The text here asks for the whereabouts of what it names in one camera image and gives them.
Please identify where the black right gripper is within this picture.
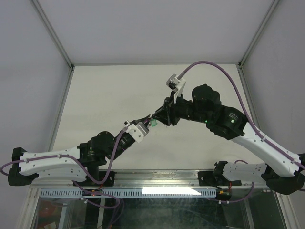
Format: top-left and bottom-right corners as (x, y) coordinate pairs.
(152, 91), (211, 127)

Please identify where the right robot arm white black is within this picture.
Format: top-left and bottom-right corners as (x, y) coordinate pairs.
(153, 84), (305, 195)

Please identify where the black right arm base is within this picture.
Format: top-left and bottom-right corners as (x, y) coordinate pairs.
(197, 161), (242, 189)

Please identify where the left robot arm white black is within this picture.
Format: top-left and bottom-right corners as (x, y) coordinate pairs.
(6, 115), (151, 187)

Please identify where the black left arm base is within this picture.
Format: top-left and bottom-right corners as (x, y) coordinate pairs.
(78, 167), (116, 188)

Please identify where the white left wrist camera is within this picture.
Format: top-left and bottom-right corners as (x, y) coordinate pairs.
(124, 121), (149, 143)

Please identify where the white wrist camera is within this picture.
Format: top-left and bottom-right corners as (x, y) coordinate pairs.
(166, 73), (186, 103)
(124, 121), (149, 143)

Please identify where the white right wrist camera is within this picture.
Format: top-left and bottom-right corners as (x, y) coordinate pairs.
(166, 73), (186, 103)

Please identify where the aluminium mounting rail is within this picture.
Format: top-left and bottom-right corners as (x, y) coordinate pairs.
(30, 168), (285, 189)

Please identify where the white slotted cable duct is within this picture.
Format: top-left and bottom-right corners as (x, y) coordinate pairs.
(40, 187), (217, 198)

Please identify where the right aluminium frame post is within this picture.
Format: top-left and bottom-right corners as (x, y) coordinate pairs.
(236, 0), (283, 127)

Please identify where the aluminium frame post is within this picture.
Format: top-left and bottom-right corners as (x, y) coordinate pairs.
(30, 0), (75, 151)
(236, 0), (283, 127)

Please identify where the left aluminium frame post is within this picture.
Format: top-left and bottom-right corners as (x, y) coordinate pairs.
(30, 0), (75, 151)

